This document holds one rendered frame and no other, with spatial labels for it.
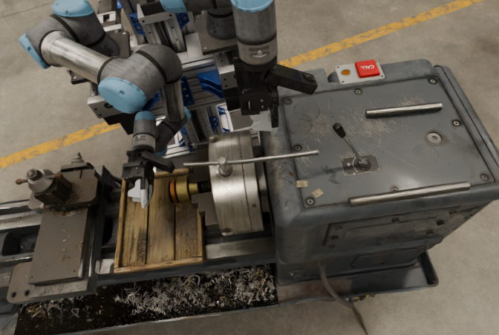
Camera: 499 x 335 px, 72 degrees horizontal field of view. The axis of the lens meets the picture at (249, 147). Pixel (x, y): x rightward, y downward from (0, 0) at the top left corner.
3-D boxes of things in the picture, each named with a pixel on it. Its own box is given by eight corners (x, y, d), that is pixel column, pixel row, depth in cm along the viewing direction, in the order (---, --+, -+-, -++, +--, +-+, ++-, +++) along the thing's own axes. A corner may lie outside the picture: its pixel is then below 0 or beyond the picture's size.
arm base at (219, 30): (203, 18, 138) (198, -4, 129) (240, 10, 139) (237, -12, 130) (209, 43, 130) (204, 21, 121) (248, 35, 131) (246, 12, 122)
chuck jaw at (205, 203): (226, 188, 103) (229, 226, 97) (229, 195, 108) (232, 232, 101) (191, 193, 104) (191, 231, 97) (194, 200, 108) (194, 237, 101)
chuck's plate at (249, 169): (253, 148, 127) (247, 112, 98) (265, 235, 117) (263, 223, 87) (243, 149, 127) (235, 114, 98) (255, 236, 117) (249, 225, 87)
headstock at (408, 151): (406, 125, 138) (444, 50, 105) (457, 241, 113) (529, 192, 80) (260, 145, 139) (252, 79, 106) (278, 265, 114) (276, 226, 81)
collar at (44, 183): (56, 168, 111) (51, 163, 109) (51, 190, 107) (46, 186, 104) (32, 171, 111) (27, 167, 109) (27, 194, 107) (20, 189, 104)
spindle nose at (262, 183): (263, 156, 120) (261, 134, 101) (272, 215, 113) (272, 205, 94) (254, 157, 121) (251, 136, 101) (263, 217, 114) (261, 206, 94)
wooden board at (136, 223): (201, 170, 135) (199, 166, 132) (205, 263, 116) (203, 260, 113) (126, 181, 136) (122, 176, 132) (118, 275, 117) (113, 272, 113)
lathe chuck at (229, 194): (243, 149, 127) (235, 114, 98) (255, 236, 117) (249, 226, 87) (220, 153, 127) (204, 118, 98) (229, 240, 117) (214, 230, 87)
